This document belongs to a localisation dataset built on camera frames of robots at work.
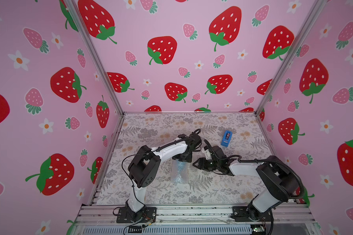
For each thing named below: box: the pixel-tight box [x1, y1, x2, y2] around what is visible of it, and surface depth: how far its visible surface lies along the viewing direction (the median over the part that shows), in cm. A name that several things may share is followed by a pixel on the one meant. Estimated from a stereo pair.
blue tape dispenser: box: [220, 130, 233, 148], surface depth 103 cm
